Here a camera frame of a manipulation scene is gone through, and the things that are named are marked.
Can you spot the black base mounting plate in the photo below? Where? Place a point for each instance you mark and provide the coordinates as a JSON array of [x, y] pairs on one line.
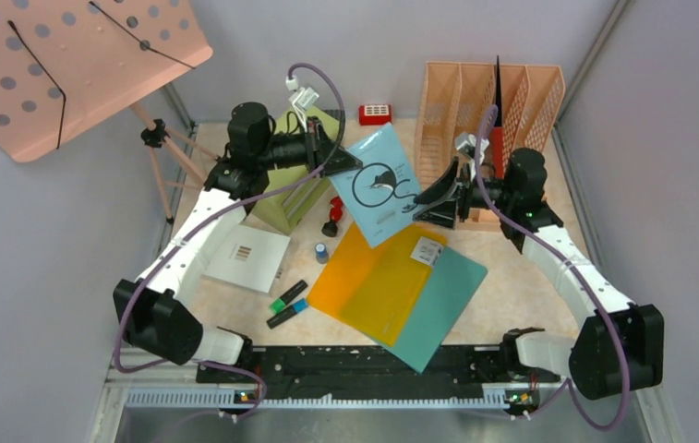
[[372, 373]]

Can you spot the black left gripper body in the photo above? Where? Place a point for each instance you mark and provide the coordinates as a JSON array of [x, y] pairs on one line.
[[297, 149]]

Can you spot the pink music stand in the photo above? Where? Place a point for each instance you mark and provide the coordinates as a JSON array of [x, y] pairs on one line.
[[67, 66]]

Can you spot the red and black dumbbell toy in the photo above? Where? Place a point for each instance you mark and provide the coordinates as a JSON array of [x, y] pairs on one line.
[[330, 227]]

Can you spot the black blue highlighter marker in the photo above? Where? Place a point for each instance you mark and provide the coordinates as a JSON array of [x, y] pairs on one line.
[[287, 313]]

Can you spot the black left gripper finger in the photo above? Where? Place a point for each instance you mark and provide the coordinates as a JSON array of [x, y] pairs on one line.
[[324, 142], [339, 162]]

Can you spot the red small box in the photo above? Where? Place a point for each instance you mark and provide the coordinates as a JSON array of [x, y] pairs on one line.
[[377, 114]]

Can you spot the black green highlighter marker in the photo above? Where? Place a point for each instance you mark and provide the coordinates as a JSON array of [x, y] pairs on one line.
[[284, 300]]

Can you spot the green metal drawer cabinet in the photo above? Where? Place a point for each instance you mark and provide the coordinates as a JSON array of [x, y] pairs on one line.
[[285, 211]]

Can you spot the white paper booklet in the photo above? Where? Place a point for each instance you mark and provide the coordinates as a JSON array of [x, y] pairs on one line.
[[250, 258]]

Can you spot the teal plastic folder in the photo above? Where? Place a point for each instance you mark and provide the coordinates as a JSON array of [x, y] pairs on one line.
[[448, 291]]

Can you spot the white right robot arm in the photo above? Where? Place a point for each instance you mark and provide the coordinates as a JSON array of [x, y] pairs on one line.
[[620, 344]]

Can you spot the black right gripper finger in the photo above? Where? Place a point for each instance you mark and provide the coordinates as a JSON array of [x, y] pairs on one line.
[[443, 215], [442, 188]]

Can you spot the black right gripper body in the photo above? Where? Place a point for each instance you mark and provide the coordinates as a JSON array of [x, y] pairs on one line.
[[471, 196]]

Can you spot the small blue glue bottle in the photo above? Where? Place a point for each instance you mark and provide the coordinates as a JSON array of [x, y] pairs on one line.
[[321, 253]]

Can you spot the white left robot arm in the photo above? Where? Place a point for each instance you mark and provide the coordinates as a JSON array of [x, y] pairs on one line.
[[152, 310]]

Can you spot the yellow plastic clip folder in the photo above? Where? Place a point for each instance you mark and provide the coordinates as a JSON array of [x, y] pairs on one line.
[[374, 289]]

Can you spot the light blue hardcover book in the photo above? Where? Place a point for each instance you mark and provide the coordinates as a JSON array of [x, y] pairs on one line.
[[380, 195]]

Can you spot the red folder in organizer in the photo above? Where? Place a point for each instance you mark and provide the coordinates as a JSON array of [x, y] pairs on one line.
[[496, 134]]

